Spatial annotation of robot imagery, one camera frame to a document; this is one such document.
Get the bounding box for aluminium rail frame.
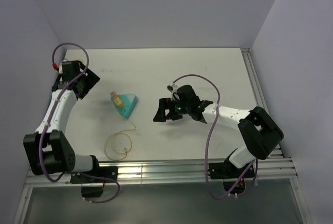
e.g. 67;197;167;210
15;47;313;224

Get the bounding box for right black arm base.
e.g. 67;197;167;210
207;160;258;197

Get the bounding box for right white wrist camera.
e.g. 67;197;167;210
167;82;178;95

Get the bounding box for pink usb charger plug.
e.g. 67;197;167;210
110;91;119;99

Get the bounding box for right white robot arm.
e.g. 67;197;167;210
153;84;284;177

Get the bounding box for teal triangular power strip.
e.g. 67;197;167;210
111;94;138;120

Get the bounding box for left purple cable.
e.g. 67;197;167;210
38;42;121;204

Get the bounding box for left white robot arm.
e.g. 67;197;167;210
23;60;101;182

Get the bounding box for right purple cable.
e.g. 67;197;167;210
173;74;259;200

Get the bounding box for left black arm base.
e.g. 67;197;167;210
70;166;120;204

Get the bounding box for purple cable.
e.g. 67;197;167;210
38;42;121;204
173;74;259;200

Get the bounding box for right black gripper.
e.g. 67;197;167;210
153;97;191;122

